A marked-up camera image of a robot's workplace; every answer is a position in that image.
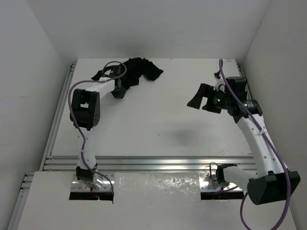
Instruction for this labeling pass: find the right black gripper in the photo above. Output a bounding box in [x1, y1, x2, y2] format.
[187, 83, 232, 114]

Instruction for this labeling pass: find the black t shirt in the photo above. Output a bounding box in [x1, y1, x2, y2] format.
[92, 57, 164, 91]

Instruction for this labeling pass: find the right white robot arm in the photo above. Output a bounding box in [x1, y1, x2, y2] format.
[187, 77, 300, 205]

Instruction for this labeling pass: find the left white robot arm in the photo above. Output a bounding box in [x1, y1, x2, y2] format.
[68, 76, 127, 184]

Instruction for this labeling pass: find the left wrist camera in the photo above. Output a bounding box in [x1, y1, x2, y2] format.
[103, 65, 125, 78]

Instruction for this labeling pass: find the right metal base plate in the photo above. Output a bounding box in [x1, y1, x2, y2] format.
[199, 172, 243, 193]

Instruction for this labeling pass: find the metal base plate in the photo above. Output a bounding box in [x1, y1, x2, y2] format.
[70, 173, 115, 192]
[199, 172, 243, 193]

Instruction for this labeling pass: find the aluminium rail frame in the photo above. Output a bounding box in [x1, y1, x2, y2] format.
[7, 61, 272, 230]

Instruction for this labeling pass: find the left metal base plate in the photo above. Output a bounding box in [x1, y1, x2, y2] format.
[70, 173, 115, 192]

